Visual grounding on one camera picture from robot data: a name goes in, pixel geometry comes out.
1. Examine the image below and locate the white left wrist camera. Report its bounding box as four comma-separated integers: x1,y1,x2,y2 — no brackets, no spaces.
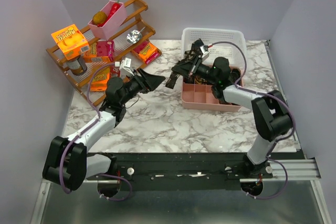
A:
114,57,134,76

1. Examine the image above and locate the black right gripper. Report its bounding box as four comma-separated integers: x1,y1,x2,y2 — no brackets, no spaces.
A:
171,55,218,84

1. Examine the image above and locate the brown round fruit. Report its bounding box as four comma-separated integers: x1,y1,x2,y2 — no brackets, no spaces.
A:
92,11,107,26

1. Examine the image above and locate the orange pump bottle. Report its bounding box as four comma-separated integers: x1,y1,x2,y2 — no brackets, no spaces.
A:
124,73,139,82

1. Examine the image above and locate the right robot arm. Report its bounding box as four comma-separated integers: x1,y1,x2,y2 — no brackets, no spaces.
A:
166,39,296,178

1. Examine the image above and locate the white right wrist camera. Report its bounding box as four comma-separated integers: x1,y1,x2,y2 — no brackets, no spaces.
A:
200,45,212,60

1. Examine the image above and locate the pink divided organizer box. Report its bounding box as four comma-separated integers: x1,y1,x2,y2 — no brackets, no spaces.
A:
181,77,241,112

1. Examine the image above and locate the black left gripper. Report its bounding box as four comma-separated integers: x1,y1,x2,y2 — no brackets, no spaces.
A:
120,68,165,105

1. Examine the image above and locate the pink rectangular bin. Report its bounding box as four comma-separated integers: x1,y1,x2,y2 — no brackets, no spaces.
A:
88,0,127,40

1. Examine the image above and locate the white perforated plastic basket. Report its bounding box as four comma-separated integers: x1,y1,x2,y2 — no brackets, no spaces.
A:
181,27,247,70

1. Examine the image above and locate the silver metal scoop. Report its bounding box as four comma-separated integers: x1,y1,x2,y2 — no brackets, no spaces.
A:
126,27,146,44

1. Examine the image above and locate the aluminium rail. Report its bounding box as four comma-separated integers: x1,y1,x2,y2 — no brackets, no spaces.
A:
240,158,321,183

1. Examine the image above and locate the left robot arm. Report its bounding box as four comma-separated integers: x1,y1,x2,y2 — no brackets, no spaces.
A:
42,69,165,194

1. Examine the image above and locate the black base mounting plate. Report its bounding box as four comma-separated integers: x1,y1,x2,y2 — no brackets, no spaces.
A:
86,152,274,192

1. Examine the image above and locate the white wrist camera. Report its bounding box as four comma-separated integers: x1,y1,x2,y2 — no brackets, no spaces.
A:
114,57,134,76
200,45,212,60

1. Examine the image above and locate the orange Scrub Daddy box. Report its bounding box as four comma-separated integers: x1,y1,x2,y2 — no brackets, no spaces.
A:
51,24,90,60

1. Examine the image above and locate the black gold floral tie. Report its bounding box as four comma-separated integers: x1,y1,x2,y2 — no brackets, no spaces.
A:
165,39,209,89

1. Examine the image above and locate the dark glass jar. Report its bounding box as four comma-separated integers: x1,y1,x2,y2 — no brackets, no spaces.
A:
66,55,87,76

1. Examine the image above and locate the orange pink box right shelf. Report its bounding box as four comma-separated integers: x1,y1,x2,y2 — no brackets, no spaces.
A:
131,40,161,64

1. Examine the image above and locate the red chili pepper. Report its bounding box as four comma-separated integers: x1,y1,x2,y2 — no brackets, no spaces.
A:
97,0,121,27

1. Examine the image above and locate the pink orange sponge box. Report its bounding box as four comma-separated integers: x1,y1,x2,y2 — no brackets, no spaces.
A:
83,40,114,63

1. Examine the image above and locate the red small carton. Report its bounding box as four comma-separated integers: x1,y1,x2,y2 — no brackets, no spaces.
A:
110,61,120,78

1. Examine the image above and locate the wooden tiered shelf rack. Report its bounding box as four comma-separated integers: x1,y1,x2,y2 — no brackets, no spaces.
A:
47,0,161,105

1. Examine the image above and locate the orange box bottom shelf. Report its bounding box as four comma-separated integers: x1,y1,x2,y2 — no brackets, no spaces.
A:
89,67,110,92

